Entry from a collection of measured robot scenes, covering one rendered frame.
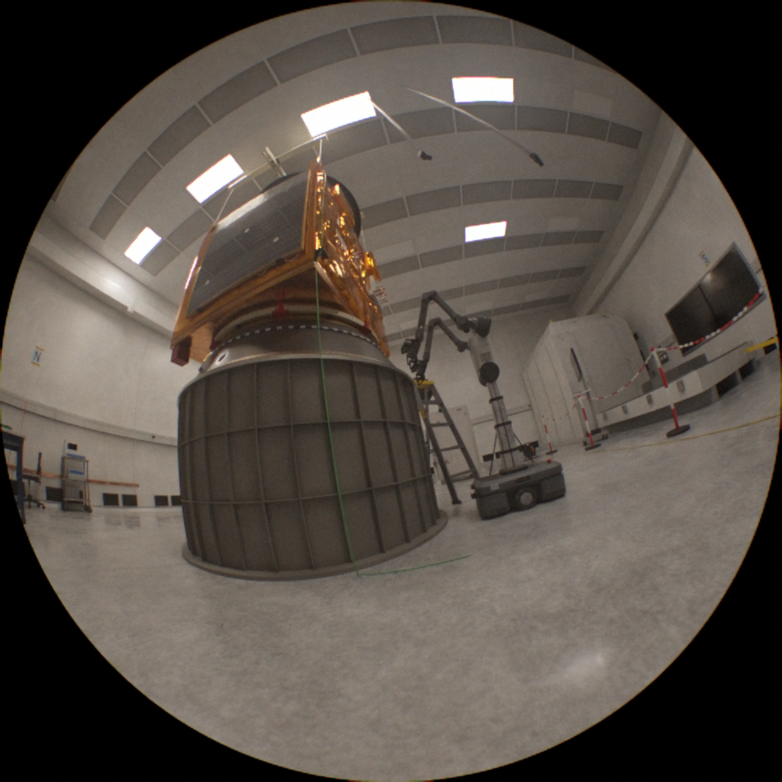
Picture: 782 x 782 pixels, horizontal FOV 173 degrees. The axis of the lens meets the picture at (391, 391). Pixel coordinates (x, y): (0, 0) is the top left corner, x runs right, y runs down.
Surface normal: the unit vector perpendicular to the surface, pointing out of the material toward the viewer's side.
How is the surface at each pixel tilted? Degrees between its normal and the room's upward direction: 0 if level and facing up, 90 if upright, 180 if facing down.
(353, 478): 90
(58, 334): 90
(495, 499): 90
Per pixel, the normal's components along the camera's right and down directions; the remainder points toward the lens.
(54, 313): 0.96, -0.23
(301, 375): 0.34, -0.35
